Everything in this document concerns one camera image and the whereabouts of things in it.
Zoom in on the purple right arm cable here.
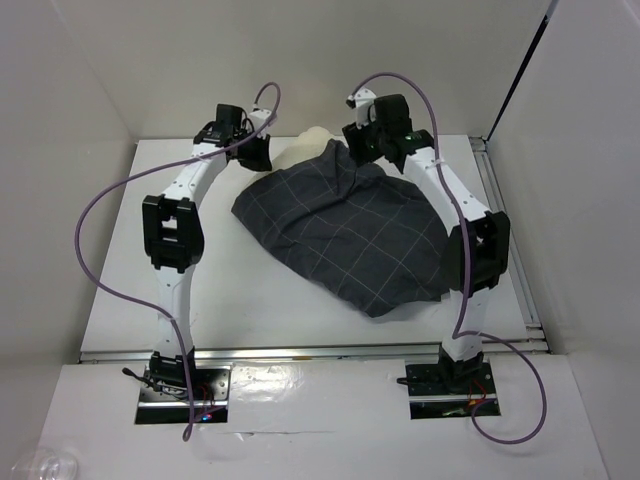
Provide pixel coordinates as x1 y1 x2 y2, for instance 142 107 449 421
349 72 548 445

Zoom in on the dark grey checked pillowcase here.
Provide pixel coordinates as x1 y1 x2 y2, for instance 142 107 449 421
231 139 449 318

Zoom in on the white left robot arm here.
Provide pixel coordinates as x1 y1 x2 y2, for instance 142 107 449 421
142 104 275 399

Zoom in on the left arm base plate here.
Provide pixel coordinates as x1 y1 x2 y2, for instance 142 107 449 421
135 366 231 425

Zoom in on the clear plastic object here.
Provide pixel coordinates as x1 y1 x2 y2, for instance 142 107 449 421
10 448 79 480

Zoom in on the aluminium rail frame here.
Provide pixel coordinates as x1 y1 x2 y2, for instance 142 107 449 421
78 135 551 363

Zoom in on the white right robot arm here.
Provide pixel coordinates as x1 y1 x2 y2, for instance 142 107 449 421
342 88 510 392

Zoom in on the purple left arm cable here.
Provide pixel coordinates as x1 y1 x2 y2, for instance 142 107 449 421
74 81 282 443

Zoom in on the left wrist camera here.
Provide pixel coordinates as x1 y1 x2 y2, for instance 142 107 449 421
248 105 277 138

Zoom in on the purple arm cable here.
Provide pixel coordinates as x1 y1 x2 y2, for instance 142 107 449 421
349 72 548 445
74 81 282 443

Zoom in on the white pillow yellow edge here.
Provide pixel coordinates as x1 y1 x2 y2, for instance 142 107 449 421
256 126 335 178

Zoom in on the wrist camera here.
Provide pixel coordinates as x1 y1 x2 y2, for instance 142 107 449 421
248 105 277 138
346 87 377 128

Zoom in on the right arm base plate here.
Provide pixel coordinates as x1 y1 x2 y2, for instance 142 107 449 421
396 362 501 420

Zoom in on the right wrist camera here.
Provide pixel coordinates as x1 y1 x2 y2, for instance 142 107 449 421
346 87 377 128

